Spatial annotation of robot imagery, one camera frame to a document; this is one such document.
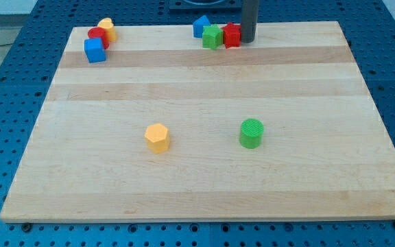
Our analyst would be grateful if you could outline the yellow hexagon block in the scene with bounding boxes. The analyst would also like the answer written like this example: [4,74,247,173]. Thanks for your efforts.
[144,123,170,154]

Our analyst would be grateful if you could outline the wooden board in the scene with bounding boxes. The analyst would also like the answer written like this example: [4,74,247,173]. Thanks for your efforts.
[0,21,395,223]

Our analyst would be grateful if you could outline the red cylinder block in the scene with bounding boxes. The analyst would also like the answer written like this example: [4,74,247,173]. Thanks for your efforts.
[87,27,109,49]

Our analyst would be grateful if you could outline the yellow heart block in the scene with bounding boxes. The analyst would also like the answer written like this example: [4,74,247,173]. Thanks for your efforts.
[97,17,117,42]

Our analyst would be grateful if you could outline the green cylinder block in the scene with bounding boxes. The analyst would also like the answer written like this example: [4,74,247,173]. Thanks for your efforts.
[239,118,264,149]

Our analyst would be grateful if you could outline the blue cube block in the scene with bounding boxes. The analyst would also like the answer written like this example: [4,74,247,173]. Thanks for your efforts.
[84,38,106,63]

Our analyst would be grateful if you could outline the red star block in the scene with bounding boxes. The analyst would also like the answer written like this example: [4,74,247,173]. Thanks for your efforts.
[222,22,241,49]

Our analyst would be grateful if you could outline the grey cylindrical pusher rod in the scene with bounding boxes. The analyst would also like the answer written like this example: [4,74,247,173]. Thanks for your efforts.
[241,0,260,43]

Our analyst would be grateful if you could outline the blue pentagon block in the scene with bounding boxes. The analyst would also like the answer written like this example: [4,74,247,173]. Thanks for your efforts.
[193,15,211,38]

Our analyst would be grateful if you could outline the green star block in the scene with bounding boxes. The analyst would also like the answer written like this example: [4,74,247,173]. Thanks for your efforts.
[202,24,224,50]

